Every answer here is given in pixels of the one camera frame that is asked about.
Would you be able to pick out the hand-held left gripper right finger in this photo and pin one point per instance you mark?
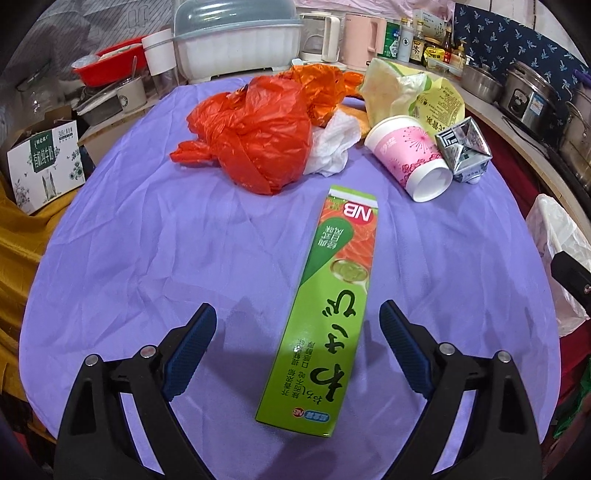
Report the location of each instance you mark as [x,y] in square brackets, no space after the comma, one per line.
[404,348]

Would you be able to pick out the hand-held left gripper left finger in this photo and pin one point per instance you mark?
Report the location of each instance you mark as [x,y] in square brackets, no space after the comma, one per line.
[191,350]

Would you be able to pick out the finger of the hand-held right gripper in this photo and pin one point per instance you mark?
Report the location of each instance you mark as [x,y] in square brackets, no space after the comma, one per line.
[572,277]

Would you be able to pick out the trash bin with white bag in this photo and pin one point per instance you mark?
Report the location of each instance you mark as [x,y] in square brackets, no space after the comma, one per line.
[554,230]

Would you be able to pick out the long green cardboard box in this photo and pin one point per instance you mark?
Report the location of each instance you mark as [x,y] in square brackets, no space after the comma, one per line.
[323,323]

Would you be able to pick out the silver drink carton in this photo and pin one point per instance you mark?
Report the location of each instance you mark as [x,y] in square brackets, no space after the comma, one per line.
[466,147]

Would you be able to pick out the pink paper cup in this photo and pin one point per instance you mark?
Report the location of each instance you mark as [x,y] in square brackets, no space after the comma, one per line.
[406,147]

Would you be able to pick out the white tissue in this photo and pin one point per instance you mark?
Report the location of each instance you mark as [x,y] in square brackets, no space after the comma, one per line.
[330,143]

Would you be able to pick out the red plastic bag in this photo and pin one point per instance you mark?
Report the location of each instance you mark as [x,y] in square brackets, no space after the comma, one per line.
[258,134]

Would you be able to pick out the yellow-green packaging bag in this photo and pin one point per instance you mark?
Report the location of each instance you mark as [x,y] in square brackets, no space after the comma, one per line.
[392,87]

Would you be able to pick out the orange snack packet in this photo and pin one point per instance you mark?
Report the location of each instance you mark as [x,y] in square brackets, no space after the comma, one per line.
[323,87]

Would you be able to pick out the purple tablecloth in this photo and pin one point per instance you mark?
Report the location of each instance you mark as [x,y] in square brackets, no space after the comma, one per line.
[138,254]

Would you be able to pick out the dark red curtain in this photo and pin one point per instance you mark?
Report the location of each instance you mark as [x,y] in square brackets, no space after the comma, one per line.
[512,170]

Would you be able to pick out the green plastic bag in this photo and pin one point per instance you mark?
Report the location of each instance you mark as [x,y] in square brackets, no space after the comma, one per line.
[570,420]

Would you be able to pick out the large steel steamer pot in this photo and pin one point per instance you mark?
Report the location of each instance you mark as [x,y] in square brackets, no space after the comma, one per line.
[577,134]

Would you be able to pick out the steel rice cooker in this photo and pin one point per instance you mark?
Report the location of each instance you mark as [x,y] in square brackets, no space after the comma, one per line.
[531,97]

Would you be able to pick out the mustard yellow cloth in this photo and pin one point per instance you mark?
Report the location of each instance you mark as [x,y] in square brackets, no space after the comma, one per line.
[18,277]

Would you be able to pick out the steel pot with lid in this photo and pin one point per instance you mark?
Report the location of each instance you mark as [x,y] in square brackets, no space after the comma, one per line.
[482,83]

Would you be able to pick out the printed white cardboard box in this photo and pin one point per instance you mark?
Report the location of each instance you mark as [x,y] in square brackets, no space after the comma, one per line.
[46,166]

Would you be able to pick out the orange-yellow dish cloth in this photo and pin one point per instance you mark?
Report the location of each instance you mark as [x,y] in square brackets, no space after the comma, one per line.
[358,116]

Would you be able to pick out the clear glass bowl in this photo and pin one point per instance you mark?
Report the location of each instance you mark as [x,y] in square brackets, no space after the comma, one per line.
[441,67]

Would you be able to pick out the paper bowl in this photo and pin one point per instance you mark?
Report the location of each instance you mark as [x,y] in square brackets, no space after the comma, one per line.
[131,94]

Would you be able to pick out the dark sauce bottle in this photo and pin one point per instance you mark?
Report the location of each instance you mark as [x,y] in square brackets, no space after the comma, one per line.
[417,50]

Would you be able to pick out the white bottle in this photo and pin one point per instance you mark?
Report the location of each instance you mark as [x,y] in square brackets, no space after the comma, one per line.
[406,44]

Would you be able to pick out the metal spoon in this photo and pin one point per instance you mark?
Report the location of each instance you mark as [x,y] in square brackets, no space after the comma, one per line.
[134,69]

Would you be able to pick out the white plastic tumbler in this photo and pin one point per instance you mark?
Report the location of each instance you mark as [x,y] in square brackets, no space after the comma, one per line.
[159,55]

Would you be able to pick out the red plastic basin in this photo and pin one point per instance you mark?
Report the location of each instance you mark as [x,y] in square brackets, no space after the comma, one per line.
[108,64]

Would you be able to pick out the white dish rack grey lid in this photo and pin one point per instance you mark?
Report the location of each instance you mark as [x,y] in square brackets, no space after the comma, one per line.
[240,46]

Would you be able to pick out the pink electric kettle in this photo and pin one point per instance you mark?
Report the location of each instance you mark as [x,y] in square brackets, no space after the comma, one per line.
[360,41]

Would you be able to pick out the clear blender jug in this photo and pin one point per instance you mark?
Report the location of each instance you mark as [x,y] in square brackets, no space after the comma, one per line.
[323,39]

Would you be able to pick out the pink floral cloth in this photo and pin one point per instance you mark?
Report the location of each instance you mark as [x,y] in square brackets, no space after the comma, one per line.
[369,7]

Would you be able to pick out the blue patterned wall cloth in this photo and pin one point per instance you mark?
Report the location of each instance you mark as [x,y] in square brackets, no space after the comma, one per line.
[508,32]

